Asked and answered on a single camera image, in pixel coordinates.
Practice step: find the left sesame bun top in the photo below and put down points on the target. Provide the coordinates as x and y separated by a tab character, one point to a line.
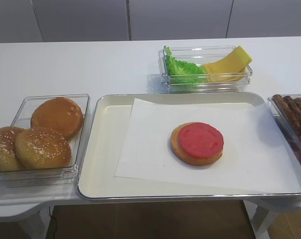
8	158

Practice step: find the clear bun container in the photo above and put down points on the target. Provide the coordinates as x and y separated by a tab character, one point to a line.
50	176

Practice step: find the yellow cheese slices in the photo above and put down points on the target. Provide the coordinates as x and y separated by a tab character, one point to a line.
230	68

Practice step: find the red tomato slice on bun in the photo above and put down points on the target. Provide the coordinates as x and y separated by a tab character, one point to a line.
200	140

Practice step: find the white serving tray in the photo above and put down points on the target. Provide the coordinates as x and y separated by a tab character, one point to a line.
98	178

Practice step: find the clear patty tomato container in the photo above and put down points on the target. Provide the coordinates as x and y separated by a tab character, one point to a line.
290	135

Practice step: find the plain brown bun half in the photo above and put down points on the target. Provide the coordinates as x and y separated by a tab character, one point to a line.
60	114

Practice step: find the right sesame bun top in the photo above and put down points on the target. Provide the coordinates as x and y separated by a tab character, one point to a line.
41	148

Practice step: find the white paper sheet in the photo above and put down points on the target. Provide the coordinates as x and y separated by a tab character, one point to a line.
255	156

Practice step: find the green lettuce leaves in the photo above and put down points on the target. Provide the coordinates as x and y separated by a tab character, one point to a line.
183	72

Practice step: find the bottom bun on tray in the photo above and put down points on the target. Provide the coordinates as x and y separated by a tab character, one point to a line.
182	155

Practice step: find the clear lettuce cheese container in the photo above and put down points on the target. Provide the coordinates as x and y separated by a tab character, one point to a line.
200	55

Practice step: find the sesame bun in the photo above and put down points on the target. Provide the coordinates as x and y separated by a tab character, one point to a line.
8	158
41	148

